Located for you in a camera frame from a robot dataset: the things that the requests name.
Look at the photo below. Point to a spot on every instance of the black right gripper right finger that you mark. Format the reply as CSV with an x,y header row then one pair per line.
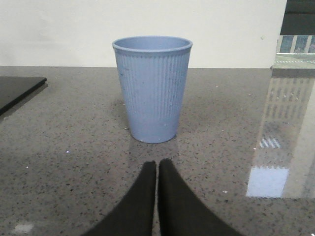
x,y
180,211

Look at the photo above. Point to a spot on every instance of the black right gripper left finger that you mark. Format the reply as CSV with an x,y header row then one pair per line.
x,y
133,215

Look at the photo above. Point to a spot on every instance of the light blue ribbed cup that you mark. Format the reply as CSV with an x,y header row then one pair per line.
x,y
152,72

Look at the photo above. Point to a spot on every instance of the black glass gas stove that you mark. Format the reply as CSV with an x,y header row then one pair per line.
x,y
14,89

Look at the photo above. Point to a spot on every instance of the window at right edge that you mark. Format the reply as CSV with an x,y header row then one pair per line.
x,y
296,44

